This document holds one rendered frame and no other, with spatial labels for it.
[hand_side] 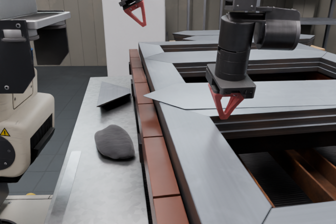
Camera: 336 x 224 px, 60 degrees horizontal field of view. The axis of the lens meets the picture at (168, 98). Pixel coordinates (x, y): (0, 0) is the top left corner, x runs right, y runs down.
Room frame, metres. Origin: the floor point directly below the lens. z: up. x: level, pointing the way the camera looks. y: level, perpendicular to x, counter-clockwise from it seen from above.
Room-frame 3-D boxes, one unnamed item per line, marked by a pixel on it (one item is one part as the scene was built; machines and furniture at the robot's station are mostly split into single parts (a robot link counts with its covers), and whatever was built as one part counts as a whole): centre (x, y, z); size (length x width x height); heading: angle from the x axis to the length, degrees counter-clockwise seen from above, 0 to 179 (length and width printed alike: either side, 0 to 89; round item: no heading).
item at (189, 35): (1.72, -0.43, 0.82); 0.80 x 0.40 x 0.06; 99
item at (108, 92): (1.14, 0.22, 0.70); 0.39 x 0.12 x 0.04; 9
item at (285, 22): (0.51, -0.16, 1.06); 0.12 x 0.09 x 0.12; 89
